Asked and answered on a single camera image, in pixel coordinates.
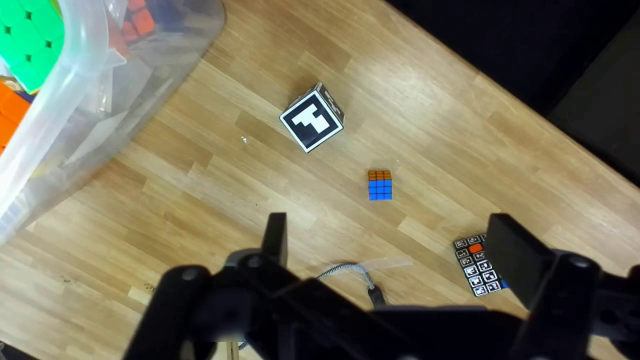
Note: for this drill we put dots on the large green puzzle cube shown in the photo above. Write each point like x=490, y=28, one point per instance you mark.
x=30, y=40

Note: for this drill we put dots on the clear plastic storage box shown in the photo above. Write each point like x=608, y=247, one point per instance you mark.
x=100, y=100

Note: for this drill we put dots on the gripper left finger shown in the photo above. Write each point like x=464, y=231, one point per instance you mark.
x=260, y=280

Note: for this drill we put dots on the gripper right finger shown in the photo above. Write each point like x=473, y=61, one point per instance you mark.
x=550, y=280

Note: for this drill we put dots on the puzzle cube with marker stickers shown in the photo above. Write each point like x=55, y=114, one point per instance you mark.
x=475, y=270

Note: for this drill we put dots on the black and white marker cube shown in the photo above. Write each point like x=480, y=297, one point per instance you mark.
x=312, y=120

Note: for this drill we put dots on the heap of puzzle cubes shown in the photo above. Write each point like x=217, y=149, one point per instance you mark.
x=142, y=22

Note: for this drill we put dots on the small orange and blue puzzle cube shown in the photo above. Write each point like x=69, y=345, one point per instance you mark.
x=380, y=186

